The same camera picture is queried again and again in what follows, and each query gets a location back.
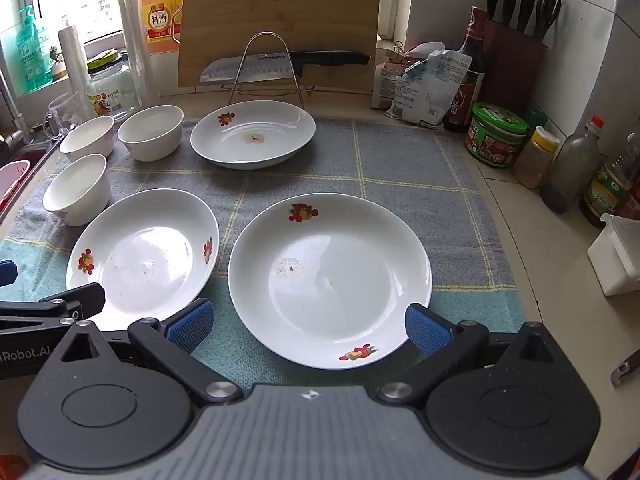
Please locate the short plastic wrap roll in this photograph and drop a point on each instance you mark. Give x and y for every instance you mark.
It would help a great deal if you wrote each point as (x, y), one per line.
(75, 70)

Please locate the clear bottle red cap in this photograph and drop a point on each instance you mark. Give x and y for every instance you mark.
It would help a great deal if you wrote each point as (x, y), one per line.
(570, 170)

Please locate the red and white plastic basin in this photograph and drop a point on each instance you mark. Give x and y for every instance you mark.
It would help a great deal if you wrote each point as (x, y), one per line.
(12, 180)

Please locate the white plastic box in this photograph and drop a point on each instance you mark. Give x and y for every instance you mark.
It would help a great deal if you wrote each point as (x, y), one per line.
(615, 260)

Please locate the bamboo cutting board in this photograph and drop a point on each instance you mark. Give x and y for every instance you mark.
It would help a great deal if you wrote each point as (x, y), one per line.
(280, 10)

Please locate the black binder clip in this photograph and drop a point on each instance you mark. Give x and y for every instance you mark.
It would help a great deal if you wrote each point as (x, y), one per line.
(397, 51)

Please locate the yellow-lidded jar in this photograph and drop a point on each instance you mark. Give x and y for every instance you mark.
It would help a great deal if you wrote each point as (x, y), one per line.
(535, 160)

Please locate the dark red knife block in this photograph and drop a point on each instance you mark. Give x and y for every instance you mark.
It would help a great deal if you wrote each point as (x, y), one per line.
(510, 70)

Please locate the white bag red label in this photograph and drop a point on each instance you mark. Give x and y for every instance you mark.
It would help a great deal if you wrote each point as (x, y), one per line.
(384, 80)

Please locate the small green-capped jar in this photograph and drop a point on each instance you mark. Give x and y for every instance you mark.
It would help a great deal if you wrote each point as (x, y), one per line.
(537, 119)

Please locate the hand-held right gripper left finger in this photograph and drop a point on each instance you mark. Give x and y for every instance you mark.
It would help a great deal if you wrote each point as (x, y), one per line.
(190, 322)

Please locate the green-lidded sauce jar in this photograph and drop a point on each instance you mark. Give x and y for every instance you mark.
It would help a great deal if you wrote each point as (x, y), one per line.
(495, 135)

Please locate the clear glass cup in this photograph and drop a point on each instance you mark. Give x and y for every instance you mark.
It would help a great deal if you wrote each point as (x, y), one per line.
(62, 110)

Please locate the white bowl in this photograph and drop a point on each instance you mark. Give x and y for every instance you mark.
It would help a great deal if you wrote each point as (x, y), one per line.
(87, 142)
(77, 195)
(150, 132)

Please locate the grey checked cloth mat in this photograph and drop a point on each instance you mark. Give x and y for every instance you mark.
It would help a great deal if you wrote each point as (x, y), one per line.
(400, 185)

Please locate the white fruit-print plate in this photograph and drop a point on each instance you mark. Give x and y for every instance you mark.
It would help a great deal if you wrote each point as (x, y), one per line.
(145, 260)
(330, 280)
(250, 135)

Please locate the green soap pump bottle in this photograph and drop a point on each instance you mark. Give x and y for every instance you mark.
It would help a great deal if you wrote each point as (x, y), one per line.
(30, 60)

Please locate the orange cooking wine bottle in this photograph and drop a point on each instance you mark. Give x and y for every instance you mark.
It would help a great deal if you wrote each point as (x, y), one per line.
(160, 20)

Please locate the metal faucet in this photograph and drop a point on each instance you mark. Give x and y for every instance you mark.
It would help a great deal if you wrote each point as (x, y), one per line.
(10, 120)

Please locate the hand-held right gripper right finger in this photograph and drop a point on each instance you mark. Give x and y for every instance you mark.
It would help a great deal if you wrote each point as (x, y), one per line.
(425, 330)

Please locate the green-label oil bottle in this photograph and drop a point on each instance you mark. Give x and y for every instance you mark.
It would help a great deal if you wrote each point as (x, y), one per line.
(605, 195)

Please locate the dark sauce bottle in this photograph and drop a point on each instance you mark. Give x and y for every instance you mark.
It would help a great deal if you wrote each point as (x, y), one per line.
(467, 85)

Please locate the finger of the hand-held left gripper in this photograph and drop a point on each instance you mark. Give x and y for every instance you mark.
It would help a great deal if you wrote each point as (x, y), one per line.
(75, 300)
(6, 272)

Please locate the glass jar yellow-green lid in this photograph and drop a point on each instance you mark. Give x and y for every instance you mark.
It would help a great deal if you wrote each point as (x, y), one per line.
(107, 92)

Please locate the white printed plastic bag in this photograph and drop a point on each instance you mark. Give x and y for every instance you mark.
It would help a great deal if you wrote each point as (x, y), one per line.
(432, 85)

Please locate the black kitchen scissors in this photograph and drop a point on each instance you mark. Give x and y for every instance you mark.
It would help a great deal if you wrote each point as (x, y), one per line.
(549, 7)

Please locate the tall plastic wrap roll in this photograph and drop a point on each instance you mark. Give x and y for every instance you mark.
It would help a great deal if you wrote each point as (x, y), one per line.
(134, 35)

